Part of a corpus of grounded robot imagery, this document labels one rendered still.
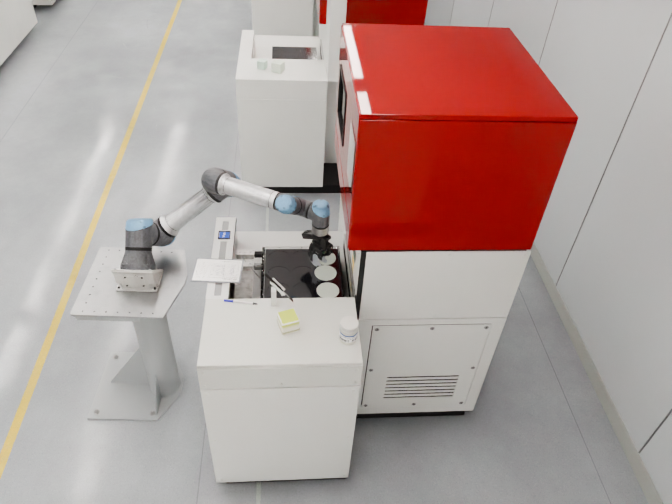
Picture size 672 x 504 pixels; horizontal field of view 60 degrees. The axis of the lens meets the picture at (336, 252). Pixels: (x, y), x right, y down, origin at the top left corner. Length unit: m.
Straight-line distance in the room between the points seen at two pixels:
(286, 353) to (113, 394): 1.42
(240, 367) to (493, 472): 1.54
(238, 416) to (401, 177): 1.17
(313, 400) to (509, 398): 1.43
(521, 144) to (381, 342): 1.11
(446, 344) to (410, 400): 0.46
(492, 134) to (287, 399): 1.28
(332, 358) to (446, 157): 0.85
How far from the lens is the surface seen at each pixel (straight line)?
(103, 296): 2.79
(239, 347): 2.28
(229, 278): 2.54
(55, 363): 3.70
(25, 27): 7.70
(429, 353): 2.82
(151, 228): 2.74
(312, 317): 2.38
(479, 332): 2.77
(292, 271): 2.66
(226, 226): 2.83
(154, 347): 3.04
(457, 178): 2.15
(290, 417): 2.51
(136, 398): 3.40
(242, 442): 2.67
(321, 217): 2.44
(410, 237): 2.28
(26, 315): 4.03
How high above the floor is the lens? 2.73
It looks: 41 degrees down
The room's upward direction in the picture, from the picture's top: 4 degrees clockwise
